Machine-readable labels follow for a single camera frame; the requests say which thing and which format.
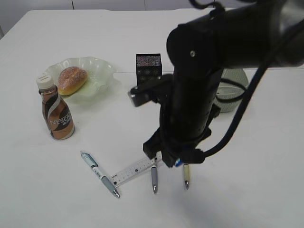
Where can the blue pencil sharpener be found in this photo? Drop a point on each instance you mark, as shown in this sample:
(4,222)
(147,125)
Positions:
(178,163)

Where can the green wavy glass plate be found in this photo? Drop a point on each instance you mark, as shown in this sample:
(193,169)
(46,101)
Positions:
(100,77)

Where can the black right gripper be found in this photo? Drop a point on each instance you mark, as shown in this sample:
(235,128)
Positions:
(184,120)

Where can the brown Nescafe coffee bottle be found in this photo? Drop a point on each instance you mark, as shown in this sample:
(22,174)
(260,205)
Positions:
(56,112)

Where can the sugared bread roll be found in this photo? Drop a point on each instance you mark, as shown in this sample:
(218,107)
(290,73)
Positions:
(71,79)

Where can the black mesh pen holder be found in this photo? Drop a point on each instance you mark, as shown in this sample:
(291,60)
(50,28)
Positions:
(148,66)

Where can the blue grey ballpoint pen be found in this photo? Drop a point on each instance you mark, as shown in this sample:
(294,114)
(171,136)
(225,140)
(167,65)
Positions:
(89,160)

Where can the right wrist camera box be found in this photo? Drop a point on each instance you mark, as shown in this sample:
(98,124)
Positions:
(156,89)

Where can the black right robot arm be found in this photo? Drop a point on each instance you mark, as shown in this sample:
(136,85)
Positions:
(265,34)

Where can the olive green ballpoint pen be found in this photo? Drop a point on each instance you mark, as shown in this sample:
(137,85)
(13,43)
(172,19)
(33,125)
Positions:
(186,175)

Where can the green plastic woven basket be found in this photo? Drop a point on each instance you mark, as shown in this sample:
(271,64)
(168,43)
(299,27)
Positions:
(228,91)

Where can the clear plastic ruler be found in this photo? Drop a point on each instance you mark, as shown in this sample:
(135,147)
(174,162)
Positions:
(135,169)

